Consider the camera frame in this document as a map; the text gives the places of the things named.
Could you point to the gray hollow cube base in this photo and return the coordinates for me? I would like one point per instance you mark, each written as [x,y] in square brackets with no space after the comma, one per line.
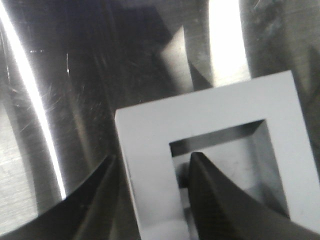
[253,131]

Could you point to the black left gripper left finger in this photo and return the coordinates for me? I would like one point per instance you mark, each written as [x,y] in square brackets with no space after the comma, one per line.
[86,214]

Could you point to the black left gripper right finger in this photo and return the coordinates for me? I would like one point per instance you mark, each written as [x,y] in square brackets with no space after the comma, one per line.
[222,211]

